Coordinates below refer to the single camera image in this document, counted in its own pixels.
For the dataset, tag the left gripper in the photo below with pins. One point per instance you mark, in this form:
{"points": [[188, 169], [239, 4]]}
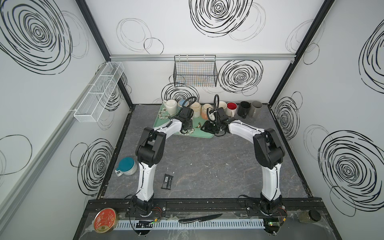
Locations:
{"points": [[190, 124]]}

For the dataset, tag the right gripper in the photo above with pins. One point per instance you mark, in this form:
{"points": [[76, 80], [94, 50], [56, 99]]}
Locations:
{"points": [[206, 128]]}

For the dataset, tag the cream white mug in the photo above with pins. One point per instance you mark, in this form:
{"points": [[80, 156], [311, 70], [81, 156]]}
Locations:
{"points": [[231, 109]]}

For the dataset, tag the black mug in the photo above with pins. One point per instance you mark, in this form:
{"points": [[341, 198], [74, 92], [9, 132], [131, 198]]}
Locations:
{"points": [[243, 109]]}

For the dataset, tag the grey brown mug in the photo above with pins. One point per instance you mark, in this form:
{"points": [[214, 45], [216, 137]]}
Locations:
{"points": [[255, 109]]}

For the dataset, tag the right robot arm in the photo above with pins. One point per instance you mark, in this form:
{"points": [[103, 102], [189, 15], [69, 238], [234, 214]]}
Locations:
{"points": [[268, 149]]}

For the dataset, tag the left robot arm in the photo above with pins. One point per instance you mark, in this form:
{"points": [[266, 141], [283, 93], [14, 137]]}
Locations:
{"points": [[150, 151]]}

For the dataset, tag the blue mug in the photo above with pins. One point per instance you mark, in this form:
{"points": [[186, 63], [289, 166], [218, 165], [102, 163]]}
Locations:
{"points": [[181, 103]]}

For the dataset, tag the speckled cream mug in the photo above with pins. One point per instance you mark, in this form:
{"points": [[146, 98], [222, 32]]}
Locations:
{"points": [[196, 107]]}

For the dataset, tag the teal white cup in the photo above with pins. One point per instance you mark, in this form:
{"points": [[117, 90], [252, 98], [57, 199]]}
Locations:
{"points": [[127, 166]]}

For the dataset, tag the white mesh shelf basket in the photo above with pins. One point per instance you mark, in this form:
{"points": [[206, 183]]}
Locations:
{"points": [[97, 97]]}

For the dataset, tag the black knife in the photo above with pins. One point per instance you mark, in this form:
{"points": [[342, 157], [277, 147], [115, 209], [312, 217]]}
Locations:
{"points": [[199, 219]]}

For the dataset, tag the red round tin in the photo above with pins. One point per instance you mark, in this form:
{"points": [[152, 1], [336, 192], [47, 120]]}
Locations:
{"points": [[105, 221]]}

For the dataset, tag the black wire basket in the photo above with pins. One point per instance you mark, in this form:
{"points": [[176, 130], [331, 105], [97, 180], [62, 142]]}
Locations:
{"points": [[195, 70]]}

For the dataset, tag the white slotted cable duct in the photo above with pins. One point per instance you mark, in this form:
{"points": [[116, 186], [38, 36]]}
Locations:
{"points": [[217, 224]]}

